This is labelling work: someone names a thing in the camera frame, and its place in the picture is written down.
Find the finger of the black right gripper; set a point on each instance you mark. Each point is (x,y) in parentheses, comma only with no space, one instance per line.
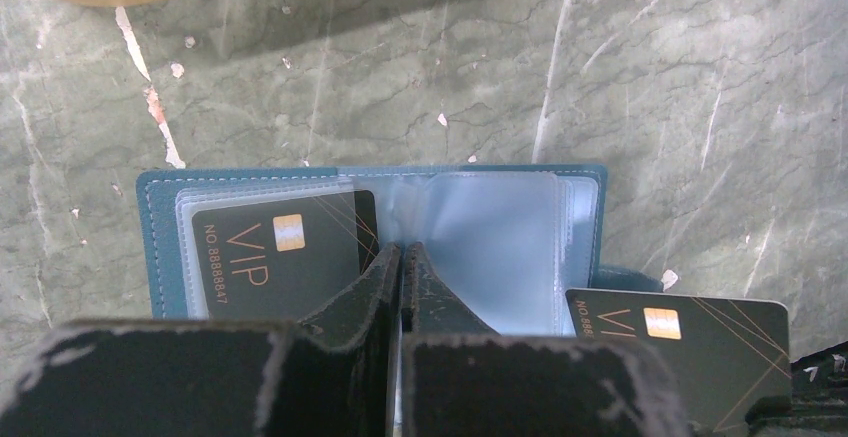
(818,404)

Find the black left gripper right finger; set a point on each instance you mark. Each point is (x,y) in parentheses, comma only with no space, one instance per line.
(461,378)

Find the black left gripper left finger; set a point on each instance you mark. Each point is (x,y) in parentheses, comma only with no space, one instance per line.
(328,374)

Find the black VIP credit card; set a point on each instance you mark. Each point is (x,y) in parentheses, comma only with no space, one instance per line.
(276,256)
(731,356)

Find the blue leather card holder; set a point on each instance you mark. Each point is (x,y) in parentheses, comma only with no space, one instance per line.
(508,240)

